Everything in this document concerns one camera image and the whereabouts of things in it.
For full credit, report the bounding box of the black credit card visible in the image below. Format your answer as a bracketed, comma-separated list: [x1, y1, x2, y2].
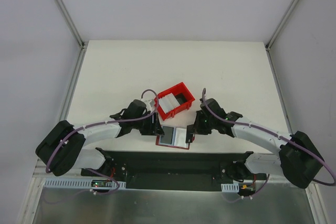
[185, 125, 194, 144]
[160, 126, 174, 145]

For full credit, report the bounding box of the red leather card holder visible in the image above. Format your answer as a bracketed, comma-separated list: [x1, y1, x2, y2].
[155, 127, 191, 150]

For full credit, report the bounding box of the red plastic bin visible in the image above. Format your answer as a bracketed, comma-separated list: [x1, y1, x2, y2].
[154, 82, 195, 121]

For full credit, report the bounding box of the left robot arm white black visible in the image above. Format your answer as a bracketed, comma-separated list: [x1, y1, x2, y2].
[35, 99, 164, 176]

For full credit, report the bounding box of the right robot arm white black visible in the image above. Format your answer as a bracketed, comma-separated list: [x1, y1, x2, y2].
[192, 98, 322, 189]

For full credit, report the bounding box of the white card stack in bin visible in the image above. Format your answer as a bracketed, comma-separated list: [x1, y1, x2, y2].
[159, 93, 180, 114]

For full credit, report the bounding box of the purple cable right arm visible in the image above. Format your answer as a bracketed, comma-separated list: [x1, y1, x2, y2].
[201, 87, 336, 203]

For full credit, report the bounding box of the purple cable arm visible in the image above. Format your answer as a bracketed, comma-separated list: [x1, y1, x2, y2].
[45, 89, 161, 196]
[201, 87, 336, 203]

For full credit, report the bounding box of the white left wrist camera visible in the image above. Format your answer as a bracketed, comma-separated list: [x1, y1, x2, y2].
[142, 99, 156, 111]

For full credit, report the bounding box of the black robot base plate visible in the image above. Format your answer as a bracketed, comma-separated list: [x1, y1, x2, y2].
[80, 150, 272, 192]

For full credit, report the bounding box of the white slotted cable duct right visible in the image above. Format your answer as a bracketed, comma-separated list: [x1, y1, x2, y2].
[220, 183, 239, 193]

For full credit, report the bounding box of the white slotted cable duct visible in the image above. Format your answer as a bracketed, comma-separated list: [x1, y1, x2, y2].
[44, 178, 126, 190]
[220, 183, 239, 193]

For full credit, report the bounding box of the aluminium side rail right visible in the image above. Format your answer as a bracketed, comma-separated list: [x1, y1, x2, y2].
[265, 47, 302, 162]

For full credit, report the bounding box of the aluminium side rail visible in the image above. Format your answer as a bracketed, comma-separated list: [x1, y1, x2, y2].
[55, 42, 88, 124]
[265, 47, 302, 162]

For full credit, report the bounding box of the aluminium side rail left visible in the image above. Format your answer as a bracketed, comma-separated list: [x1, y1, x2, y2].
[55, 42, 88, 124]

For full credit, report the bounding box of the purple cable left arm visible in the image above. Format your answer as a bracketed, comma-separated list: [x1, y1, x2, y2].
[45, 89, 161, 196]

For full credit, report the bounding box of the white slotted cable duct left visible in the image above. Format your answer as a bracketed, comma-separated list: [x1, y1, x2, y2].
[44, 178, 126, 190]

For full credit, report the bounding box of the aluminium frame post right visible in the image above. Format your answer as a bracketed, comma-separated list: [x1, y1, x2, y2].
[265, 0, 301, 51]

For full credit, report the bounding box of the aluminium frame post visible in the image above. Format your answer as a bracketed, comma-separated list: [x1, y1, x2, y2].
[54, 0, 86, 49]
[265, 0, 301, 51]

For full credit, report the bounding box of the aluminium frame post left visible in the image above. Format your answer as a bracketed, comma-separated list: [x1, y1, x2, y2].
[54, 0, 86, 49]

